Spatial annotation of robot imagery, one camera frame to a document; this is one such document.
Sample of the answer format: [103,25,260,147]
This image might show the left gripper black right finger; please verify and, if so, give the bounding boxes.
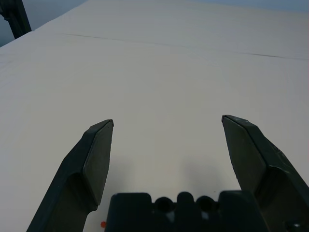
[221,115,309,232]

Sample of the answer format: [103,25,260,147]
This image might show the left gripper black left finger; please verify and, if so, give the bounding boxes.
[26,119,114,232]

